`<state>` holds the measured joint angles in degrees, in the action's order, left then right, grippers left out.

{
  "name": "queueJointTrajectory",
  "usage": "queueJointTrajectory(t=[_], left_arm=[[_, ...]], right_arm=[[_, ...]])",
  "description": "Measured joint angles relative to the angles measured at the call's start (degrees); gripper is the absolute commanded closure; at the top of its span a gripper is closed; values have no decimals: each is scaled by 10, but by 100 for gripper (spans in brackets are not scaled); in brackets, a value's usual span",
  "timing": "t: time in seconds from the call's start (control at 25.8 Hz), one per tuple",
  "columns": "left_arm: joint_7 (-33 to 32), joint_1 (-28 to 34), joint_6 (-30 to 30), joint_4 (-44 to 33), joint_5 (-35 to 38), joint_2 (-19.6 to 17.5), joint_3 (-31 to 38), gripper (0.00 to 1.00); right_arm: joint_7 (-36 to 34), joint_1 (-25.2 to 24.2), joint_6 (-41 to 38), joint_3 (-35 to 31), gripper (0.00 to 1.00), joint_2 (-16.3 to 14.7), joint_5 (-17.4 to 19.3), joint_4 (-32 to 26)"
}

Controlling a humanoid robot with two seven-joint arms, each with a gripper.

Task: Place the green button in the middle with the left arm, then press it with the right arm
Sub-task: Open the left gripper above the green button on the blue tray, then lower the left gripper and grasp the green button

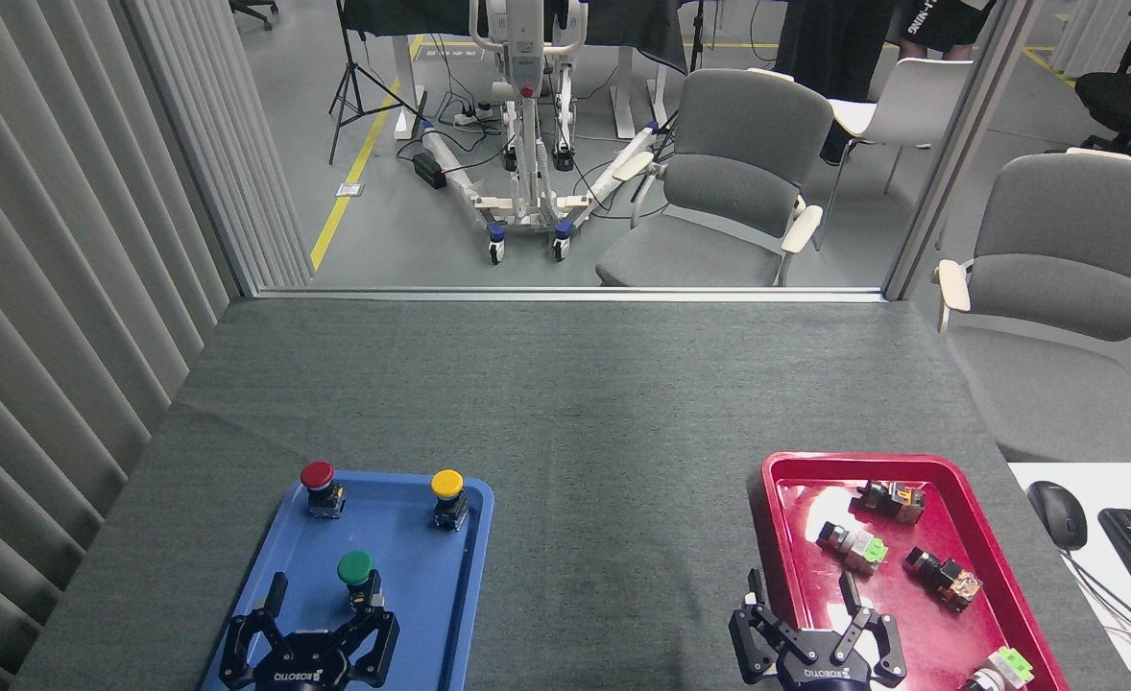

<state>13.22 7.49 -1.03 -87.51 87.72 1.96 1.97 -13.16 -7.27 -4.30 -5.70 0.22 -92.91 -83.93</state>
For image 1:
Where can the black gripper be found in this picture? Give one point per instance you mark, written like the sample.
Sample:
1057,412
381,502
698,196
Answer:
308,662
823,670

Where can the green push button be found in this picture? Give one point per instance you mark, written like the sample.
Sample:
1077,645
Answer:
355,568

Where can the red push button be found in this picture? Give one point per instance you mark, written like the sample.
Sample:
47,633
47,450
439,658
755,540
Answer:
317,474

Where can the yellow push button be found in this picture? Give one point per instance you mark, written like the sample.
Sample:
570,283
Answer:
446,483

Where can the red plastic tray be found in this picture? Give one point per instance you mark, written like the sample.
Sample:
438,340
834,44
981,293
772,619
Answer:
921,624

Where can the blue plastic tray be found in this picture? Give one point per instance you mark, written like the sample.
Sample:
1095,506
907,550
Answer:
412,576

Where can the black computer mouse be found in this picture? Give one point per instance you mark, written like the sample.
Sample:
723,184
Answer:
1058,513

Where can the grey chair with cream armrests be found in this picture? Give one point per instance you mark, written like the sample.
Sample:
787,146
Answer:
719,182
1065,288

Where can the black power adapter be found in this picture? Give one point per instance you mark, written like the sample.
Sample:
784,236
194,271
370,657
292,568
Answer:
428,170

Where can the white stand on wheels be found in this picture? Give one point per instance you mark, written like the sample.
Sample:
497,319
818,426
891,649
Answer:
527,144

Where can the white plastic chair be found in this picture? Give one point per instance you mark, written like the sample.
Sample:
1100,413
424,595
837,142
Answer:
911,101

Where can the white power strip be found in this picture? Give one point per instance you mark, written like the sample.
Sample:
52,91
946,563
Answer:
474,117

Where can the black tripod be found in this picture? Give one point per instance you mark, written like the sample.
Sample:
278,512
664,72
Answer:
359,77

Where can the person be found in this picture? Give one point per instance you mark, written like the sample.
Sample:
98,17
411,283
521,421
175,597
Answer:
834,48

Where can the grey switch with green end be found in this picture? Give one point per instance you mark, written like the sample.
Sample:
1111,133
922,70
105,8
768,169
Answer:
854,547

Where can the black switch with amber block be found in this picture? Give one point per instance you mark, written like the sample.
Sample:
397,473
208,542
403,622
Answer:
945,579

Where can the black switch with orange part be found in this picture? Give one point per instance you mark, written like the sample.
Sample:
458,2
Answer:
887,500

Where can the white switch with green block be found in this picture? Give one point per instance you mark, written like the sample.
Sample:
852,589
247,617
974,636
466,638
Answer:
1002,669

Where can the silver frame rail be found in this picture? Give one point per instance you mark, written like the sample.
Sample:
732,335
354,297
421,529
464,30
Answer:
565,294

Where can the silver frame post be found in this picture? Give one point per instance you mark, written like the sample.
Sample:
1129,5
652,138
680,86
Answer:
959,144

